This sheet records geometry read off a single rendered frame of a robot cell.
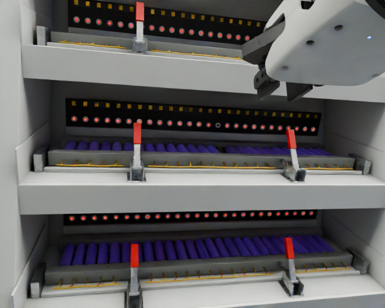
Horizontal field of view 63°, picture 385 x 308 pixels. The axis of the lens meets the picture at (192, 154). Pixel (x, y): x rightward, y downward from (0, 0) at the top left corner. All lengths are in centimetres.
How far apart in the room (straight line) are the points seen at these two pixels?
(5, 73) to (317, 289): 59
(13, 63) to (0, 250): 25
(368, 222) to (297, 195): 20
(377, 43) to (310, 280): 48
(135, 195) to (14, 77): 23
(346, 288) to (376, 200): 17
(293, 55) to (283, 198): 33
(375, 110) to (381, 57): 42
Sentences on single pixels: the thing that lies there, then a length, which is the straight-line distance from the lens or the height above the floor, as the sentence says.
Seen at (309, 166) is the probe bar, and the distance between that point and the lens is 62.
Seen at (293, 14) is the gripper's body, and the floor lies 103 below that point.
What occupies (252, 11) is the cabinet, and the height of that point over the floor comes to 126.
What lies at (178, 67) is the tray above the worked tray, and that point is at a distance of 49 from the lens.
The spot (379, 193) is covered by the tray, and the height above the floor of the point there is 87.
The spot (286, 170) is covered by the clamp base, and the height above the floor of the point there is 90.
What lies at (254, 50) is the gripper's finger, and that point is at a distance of 28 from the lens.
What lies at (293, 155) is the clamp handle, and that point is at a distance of 57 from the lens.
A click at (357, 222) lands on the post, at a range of 74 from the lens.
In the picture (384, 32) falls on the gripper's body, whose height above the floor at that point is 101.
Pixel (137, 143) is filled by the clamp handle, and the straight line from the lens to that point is 49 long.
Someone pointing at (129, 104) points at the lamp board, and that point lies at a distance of 63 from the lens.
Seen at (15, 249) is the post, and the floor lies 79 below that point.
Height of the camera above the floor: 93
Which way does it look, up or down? level
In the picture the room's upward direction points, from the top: 1 degrees clockwise
